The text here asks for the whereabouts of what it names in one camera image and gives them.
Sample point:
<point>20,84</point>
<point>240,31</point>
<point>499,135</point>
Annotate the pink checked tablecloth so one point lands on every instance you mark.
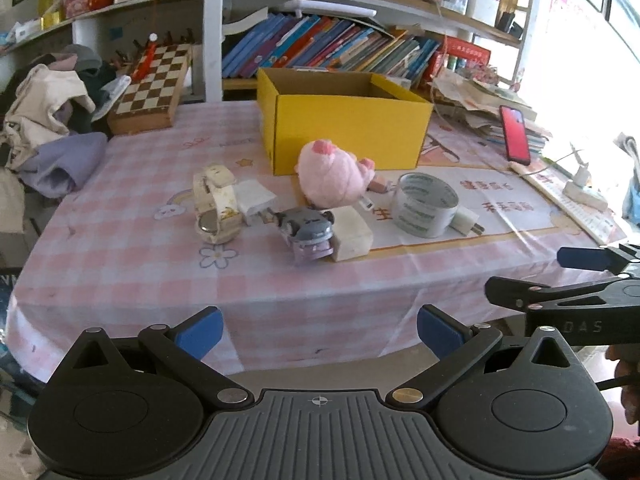
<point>123,253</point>

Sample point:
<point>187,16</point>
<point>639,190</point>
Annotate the white pen holder box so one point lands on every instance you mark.
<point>484,11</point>

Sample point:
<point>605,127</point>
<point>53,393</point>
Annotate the red tassel ornament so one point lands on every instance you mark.
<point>146,60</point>

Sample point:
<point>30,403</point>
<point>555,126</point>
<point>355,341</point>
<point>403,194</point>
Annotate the white power strip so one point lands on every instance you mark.
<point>585,195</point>

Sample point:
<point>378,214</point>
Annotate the white charger plug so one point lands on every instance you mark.
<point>465,221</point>
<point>252,198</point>

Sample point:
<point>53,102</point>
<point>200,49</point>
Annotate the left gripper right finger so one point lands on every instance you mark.
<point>460,351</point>

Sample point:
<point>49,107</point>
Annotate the stack of papers and books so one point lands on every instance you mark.
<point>477,104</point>

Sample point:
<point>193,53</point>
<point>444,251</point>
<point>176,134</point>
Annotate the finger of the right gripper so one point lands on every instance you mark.
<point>520,295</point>
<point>615,260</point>

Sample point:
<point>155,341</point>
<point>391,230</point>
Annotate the row of books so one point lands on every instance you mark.
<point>330,43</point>

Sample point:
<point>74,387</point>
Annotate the pink plush pig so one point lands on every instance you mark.
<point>330,177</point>

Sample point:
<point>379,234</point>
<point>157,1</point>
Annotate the smartphone standing on desk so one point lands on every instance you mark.
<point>515,137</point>

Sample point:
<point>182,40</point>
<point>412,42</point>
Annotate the cream wrist watch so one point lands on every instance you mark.
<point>217,216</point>

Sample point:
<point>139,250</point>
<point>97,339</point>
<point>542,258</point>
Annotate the white bookshelf frame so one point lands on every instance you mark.
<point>117,28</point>

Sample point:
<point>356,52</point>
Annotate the yellow cardboard box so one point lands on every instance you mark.
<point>365,114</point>

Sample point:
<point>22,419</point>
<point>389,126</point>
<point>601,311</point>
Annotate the pile of clothes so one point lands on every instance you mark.
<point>54,132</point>

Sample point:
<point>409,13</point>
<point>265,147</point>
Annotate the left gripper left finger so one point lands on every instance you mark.
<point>180,350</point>

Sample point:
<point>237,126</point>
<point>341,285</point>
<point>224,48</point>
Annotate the grey tape roll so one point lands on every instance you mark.
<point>423,205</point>

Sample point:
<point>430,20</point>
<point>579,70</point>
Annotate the grey toy car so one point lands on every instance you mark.
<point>307,231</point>

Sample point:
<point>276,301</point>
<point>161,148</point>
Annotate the wooden chess board box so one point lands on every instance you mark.
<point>151,103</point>

